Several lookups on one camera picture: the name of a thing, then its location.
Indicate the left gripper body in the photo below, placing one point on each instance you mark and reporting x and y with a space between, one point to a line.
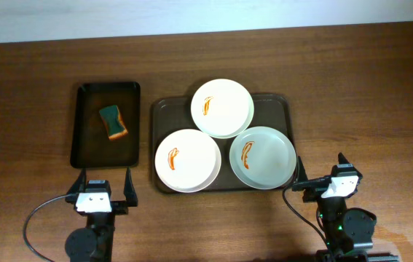
119 205

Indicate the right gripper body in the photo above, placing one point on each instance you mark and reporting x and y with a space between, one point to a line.
310 193

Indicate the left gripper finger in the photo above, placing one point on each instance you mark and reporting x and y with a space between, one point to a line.
129 190
79 184

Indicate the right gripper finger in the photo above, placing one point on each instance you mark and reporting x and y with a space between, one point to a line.
342 160
301 174

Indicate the pale green plate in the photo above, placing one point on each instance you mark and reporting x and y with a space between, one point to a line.
262 158

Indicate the white plate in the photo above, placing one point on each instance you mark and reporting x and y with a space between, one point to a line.
187 160

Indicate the green and orange sponge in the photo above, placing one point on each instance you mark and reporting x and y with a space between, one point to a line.
113 122

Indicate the cream plate top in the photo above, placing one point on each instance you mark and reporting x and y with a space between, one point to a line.
222 108

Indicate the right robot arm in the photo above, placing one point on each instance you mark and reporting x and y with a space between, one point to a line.
346 232

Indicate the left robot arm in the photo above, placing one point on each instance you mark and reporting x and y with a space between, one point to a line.
94 242

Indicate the small black tray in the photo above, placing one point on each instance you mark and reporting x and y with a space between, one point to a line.
91 146

